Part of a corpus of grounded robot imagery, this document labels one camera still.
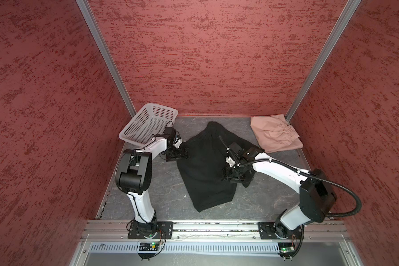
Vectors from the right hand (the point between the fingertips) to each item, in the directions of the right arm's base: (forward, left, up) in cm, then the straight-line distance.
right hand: (225, 183), depth 80 cm
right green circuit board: (-27, -24, -9) cm, 37 cm away
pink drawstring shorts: (+35, -37, -5) cm, 52 cm away
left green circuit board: (-24, +34, -7) cm, 42 cm away
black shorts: (+11, +11, -6) cm, 17 cm away
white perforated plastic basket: (+52, +48, -6) cm, 71 cm away
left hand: (+17, +23, -5) cm, 29 cm away
